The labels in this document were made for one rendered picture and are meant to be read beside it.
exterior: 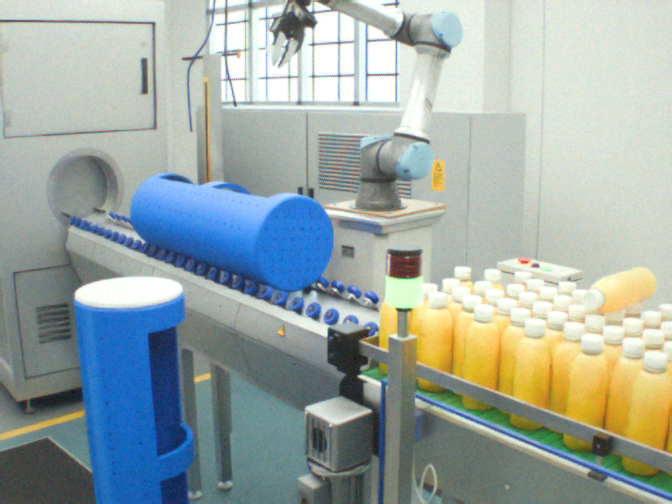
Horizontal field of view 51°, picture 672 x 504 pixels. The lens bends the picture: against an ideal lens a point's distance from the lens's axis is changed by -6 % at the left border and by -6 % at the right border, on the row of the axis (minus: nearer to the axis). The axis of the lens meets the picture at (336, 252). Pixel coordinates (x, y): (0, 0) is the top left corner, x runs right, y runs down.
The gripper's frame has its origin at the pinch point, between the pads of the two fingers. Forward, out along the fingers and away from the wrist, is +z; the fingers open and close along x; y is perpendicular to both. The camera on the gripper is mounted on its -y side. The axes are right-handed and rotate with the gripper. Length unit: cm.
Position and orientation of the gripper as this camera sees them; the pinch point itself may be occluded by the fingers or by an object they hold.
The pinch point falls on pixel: (278, 63)
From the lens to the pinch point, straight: 201.4
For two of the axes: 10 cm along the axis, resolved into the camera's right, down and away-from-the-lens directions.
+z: -3.3, 9.4, -0.3
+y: -5.9, -1.8, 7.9
